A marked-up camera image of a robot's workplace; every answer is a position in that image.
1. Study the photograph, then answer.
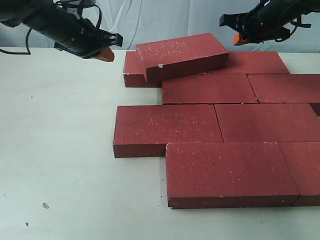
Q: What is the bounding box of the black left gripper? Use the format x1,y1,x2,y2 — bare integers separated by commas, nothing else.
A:
22,0,123,62

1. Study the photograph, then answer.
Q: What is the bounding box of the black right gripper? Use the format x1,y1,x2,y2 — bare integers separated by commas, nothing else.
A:
219,0,320,46

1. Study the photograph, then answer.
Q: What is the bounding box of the red brick top back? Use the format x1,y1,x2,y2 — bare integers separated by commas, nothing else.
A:
135,33,229,83

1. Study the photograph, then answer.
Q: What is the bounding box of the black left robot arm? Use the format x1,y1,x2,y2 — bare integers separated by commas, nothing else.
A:
0,0,123,62

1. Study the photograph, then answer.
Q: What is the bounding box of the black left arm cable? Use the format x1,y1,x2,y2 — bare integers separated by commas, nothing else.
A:
0,0,103,56

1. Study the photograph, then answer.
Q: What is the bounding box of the white backdrop curtain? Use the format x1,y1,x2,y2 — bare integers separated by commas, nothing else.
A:
0,0,320,55

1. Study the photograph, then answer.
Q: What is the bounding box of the red brick front large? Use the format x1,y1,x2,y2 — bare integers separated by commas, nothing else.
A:
165,142,300,209

